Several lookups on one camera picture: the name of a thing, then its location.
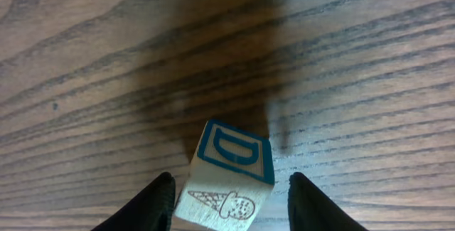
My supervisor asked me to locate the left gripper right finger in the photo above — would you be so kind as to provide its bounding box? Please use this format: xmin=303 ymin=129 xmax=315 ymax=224
xmin=288 ymin=172 xmax=367 ymax=231

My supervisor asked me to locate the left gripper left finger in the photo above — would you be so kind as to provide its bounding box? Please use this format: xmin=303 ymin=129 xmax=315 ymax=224
xmin=92 ymin=172 xmax=176 ymax=231

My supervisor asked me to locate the white block blue D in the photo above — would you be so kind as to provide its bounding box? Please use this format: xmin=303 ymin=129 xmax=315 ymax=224
xmin=174 ymin=119 xmax=275 ymax=230

